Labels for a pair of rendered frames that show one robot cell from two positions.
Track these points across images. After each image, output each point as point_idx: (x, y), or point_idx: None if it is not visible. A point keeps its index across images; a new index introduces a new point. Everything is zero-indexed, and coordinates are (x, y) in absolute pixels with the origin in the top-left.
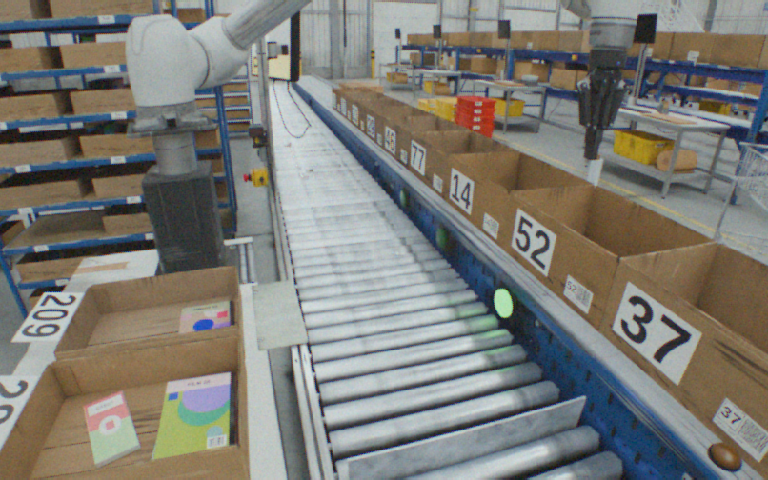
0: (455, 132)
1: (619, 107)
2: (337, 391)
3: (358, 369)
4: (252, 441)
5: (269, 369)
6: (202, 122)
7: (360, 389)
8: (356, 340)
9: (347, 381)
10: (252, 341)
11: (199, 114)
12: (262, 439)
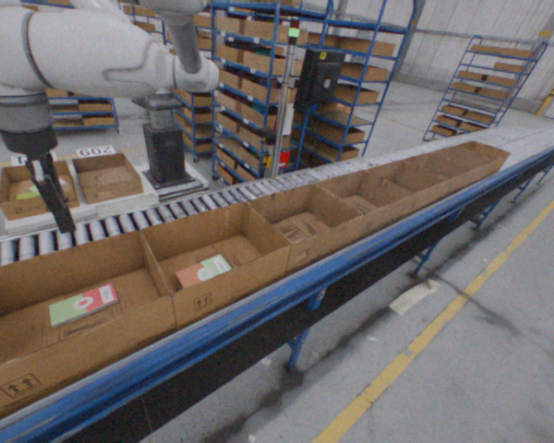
0: (348, 206)
1: (42, 197)
2: (58, 233)
3: (76, 238)
4: (31, 217)
5: (79, 211)
6: (150, 105)
7: (58, 240)
8: (98, 233)
9: (63, 234)
10: (102, 203)
11: (160, 101)
12: (31, 219)
